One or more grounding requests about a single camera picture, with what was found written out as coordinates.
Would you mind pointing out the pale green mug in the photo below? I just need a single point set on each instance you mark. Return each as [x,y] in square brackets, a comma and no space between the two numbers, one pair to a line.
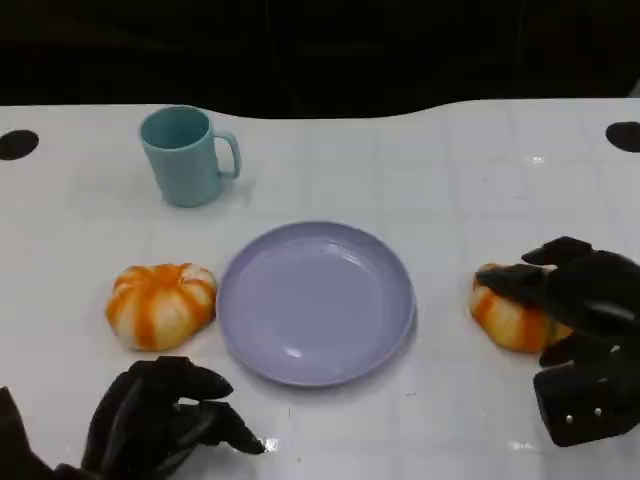
[184,162]

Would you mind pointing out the lilac plate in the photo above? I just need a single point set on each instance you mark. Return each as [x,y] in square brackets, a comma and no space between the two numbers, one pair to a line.
[315,305]

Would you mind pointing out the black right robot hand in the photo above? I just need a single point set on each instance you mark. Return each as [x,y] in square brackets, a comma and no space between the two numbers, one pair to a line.
[595,300]

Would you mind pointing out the orange white toy bread roll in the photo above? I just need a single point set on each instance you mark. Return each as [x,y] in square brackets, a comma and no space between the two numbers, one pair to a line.
[510,322]
[160,305]

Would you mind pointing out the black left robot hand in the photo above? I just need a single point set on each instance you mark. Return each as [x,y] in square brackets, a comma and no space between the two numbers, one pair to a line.
[140,420]

